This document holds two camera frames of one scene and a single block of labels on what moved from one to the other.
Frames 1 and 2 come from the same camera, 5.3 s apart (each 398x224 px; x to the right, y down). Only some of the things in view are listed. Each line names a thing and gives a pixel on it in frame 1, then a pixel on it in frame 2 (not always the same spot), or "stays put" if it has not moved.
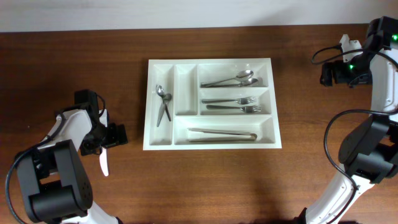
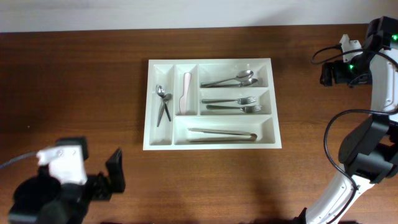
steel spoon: x=249 y=81 stays put
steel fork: x=243 y=101 stays put
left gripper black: x=115 y=139 to x=104 y=190
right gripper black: x=340 y=76 stays put
